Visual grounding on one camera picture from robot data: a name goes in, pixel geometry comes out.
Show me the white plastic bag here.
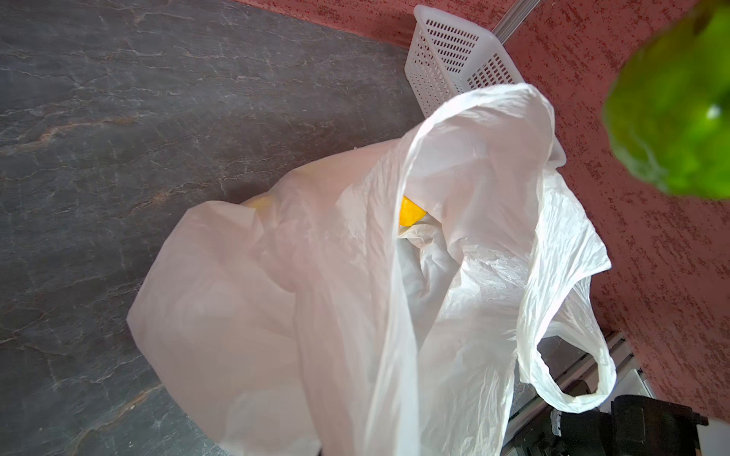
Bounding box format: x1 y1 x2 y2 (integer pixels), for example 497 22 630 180
127 84 616 455

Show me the green fruit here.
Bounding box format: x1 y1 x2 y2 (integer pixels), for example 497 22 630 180
603 1 729 200

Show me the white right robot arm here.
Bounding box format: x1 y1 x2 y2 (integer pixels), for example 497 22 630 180
501 394 709 455

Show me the yellow fruit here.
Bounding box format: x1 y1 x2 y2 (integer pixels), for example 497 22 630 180
398 197 428 227

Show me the white perforated plastic basket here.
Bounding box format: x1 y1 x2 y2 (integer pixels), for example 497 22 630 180
405 5 525 118

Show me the aluminium front mounting rail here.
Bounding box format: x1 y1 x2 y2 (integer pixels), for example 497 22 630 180
504 332 657 446

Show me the aluminium right corner post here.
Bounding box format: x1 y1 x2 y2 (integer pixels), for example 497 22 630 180
492 0 541 44

